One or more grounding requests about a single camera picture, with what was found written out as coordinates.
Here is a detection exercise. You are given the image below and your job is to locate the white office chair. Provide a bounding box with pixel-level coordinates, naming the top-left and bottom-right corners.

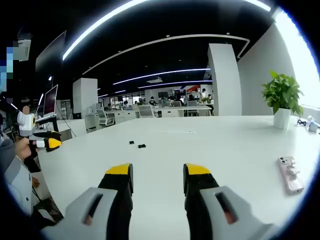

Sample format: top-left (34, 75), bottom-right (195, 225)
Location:
top-left (95, 108), bottom-right (116, 126)
top-left (137, 104), bottom-right (156, 119)

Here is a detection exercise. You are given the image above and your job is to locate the green potted plant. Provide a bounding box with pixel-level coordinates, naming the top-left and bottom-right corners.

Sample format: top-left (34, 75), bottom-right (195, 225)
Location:
top-left (260, 70), bottom-right (305, 118)

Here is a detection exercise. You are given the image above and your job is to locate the large computer monitor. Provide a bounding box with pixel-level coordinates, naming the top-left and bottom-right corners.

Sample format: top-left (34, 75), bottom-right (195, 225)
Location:
top-left (43, 84), bottom-right (59, 117)

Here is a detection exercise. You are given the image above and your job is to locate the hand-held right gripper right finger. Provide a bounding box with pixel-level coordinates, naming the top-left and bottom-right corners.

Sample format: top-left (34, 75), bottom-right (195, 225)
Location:
top-left (183, 162), bottom-right (281, 240)

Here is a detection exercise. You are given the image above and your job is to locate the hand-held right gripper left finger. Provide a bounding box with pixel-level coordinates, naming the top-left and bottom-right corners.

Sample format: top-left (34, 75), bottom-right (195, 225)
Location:
top-left (41, 162), bottom-right (134, 240)

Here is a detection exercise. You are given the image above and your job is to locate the person's left hand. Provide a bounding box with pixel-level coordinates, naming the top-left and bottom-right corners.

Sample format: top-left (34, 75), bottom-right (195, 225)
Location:
top-left (14, 137), bottom-right (39, 161)

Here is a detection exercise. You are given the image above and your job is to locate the white plant pot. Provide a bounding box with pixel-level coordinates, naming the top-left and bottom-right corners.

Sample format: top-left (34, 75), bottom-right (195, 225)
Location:
top-left (272, 107), bottom-right (292, 130)

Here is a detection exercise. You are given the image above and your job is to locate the pink smartphone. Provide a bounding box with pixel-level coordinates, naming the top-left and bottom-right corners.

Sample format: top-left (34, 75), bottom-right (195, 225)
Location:
top-left (276, 155), bottom-right (306, 196)

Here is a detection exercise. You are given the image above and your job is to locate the long white office desk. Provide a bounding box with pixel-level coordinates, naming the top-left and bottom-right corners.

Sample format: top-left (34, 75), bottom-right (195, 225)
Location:
top-left (84, 104), bottom-right (213, 126)

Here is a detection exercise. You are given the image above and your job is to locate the white ceiling unit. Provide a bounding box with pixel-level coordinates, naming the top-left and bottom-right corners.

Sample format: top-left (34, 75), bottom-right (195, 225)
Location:
top-left (16, 32), bottom-right (34, 62)

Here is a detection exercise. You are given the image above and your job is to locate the narrow computer monitor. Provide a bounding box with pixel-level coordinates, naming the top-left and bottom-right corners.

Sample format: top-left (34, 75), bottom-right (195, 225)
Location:
top-left (36, 93), bottom-right (45, 119)

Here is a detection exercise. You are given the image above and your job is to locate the grey chest-worn device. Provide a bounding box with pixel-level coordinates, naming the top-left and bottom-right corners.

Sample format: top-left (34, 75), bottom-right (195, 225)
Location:
top-left (4, 155), bottom-right (34, 216)

